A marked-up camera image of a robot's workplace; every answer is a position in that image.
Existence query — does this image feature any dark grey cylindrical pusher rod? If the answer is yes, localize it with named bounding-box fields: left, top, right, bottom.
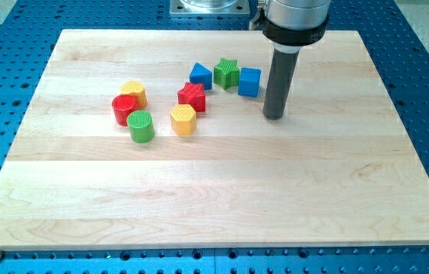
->
left=262, top=49, right=299, bottom=120

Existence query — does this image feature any blue cube block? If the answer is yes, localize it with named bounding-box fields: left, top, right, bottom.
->
left=238, top=67, right=262, bottom=97

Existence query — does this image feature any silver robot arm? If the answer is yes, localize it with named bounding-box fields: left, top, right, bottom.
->
left=249, top=0, right=331, bottom=120

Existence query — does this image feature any green star block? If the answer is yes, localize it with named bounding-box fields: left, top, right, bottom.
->
left=213, top=58, right=240, bottom=90

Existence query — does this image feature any blue triangle block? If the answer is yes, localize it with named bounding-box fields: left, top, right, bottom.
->
left=189, top=62, right=213, bottom=90

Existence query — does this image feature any red star block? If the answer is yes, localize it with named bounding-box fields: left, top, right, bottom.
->
left=177, top=82, right=206, bottom=113

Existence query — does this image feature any yellow hexagon block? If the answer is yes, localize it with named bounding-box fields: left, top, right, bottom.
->
left=170, top=104, right=196, bottom=135

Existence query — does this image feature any yellow rounded block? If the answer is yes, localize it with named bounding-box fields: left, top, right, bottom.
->
left=120, top=81, right=148, bottom=109

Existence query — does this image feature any green cylinder block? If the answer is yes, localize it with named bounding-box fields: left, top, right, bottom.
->
left=126, top=110, right=154, bottom=143

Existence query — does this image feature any red cylinder block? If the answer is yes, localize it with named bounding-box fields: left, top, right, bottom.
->
left=111, top=94, right=137, bottom=126

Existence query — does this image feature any light wooden board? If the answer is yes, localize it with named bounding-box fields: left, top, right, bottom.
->
left=0, top=30, right=429, bottom=250

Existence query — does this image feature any blue perforated metal table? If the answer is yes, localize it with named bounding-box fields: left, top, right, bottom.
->
left=0, top=0, right=429, bottom=274

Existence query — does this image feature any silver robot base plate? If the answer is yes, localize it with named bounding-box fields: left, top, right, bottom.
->
left=170, top=0, right=250, bottom=17

